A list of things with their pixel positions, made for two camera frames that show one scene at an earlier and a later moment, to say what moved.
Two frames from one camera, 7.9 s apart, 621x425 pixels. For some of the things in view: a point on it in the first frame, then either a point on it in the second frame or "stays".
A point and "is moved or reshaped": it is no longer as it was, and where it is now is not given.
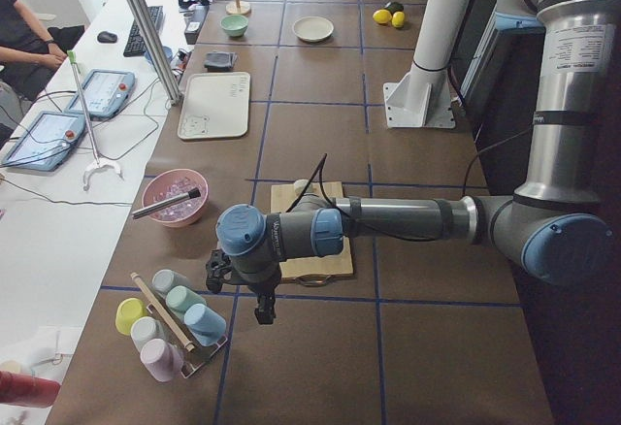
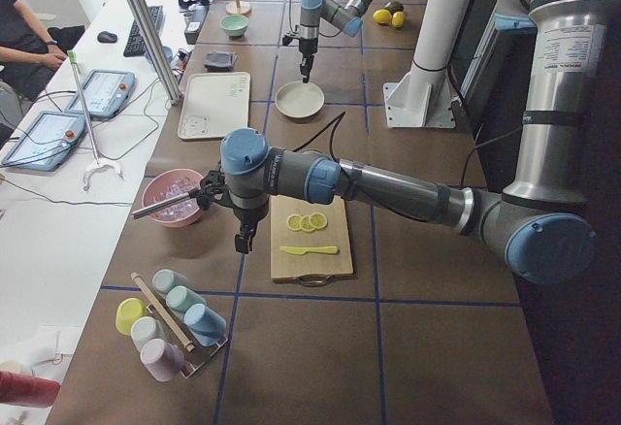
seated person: (28, 58) stays
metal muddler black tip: (193, 193) stays
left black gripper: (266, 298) -> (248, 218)
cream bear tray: (215, 105) stays
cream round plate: (312, 28) is moved or reshaped
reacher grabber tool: (97, 165) stays
